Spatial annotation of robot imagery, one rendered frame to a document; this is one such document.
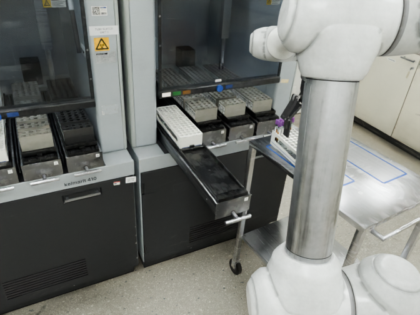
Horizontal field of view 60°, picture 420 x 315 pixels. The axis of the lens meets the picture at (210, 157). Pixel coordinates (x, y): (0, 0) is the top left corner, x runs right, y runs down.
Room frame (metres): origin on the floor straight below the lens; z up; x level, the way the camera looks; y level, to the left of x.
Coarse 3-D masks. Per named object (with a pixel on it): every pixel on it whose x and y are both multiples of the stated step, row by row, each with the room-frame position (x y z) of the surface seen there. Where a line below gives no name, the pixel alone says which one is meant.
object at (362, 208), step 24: (264, 144) 1.32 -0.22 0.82; (360, 144) 1.39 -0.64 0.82; (288, 168) 1.15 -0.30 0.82; (360, 168) 1.19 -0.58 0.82; (384, 168) 1.21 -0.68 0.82; (360, 192) 1.03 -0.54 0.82; (384, 192) 1.05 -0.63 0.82; (408, 192) 1.06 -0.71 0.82; (240, 216) 1.34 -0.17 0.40; (288, 216) 1.51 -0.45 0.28; (360, 216) 0.91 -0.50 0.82; (384, 216) 0.92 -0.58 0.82; (240, 240) 1.33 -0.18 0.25; (264, 240) 1.32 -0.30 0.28; (360, 240) 0.85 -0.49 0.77; (384, 240) 0.85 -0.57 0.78; (408, 240) 1.10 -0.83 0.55; (240, 264) 1.33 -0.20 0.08
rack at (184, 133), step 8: (160, 112) 1.45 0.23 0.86; (168, 112) 1.46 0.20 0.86; (176, 112) 1.47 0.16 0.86; (160, 120) 1.45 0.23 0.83; (168, 120) 1.39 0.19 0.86; (176, 120) 1.40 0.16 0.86; (184, 120) 1.40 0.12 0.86; (168, 128) 1.41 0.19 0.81; (176, 128) 1.32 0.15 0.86; (184, 128) 1.34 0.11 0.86; (192, 128) 1.34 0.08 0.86; (176, 136) 1.35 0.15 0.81; (184, 136) 1.26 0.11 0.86; (192, 136) 1.27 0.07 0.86; (200, 136) 1.29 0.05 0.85; (184, 144) 1.25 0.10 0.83
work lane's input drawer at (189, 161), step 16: (160, 128) 1.42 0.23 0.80; (176, 144) 1.27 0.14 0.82; (192, 144) 1.27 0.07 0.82; (176, 160) 1.23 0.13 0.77; (192, 160) 1.19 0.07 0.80; (208, 160) 1.19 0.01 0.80; (192, 176) 1.09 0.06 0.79; (208, 176) 1.09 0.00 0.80; (224, 176) 1.09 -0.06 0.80; (208, 192) 0.99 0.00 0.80; (224, 192) 0.98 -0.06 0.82; (240, 192) 0.99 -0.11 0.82; (224, 208) 0.94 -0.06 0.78; (240, 208) 0.98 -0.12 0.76
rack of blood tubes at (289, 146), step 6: (276, 132) 1.32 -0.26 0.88; (294, 132) 1.33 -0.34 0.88; (282, 138) 1.28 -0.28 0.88; (288, 138) 1.29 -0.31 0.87; (294, 138) 1.28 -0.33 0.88; (276, 144) 1.29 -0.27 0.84; (282, 144) 1.29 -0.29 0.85; (288, 144) 1.23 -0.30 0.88; (294, 144) 1.24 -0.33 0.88; (282, 150) 1.25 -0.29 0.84; (288, 150) 1.25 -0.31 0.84; (294, 150) 1.19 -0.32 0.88; (288, 156) 1.21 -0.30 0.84; (294, 156) 1.24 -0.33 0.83
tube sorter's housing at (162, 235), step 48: (144, 0) 1.38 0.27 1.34; (144, 48) 1.37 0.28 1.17; (144, 96) 1.37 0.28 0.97; (288, 96) 1.74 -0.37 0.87; (144, 144) 1.37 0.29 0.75; (240, 144) 1.50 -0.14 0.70; (144, 192) 1.28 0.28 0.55; (192, 192) 1.39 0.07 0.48; (144, 240) 1.27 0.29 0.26; (192, 240) 1.40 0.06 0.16
